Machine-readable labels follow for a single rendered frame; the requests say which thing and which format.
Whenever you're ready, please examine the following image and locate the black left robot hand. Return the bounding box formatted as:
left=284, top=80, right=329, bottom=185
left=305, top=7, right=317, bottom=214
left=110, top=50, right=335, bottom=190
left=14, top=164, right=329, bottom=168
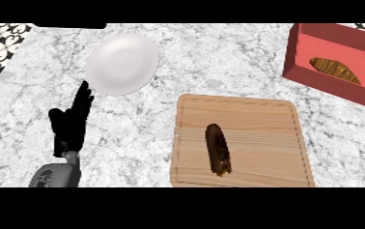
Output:
left=47, top=80, right=95, bottom=158

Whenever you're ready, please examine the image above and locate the golden brown croissant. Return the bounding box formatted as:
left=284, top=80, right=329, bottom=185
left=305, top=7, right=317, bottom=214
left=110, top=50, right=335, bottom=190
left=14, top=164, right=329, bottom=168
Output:
left=307, top=57, right=361, bottom=86

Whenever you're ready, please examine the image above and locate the wooden cutting board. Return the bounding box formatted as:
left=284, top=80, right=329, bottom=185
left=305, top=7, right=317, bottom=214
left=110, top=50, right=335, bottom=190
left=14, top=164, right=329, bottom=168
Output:
left=168, top=93, right=316, bottom=188

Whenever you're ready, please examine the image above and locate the white oval plate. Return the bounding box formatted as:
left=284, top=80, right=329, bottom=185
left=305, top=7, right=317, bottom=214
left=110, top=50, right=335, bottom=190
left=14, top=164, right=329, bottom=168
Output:
left=84, top=33, right=159, bottom=97

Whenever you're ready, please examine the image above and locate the red cardboard box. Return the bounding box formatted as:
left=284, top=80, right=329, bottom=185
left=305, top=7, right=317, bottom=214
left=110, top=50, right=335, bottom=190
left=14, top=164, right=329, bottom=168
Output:
left=280, top=22, right=365, bottom=106

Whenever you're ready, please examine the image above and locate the black and white patterned cloth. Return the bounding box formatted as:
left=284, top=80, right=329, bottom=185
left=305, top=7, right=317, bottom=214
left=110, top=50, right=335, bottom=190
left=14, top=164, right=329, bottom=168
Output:
left=0, top=22, right=33, bottom=73

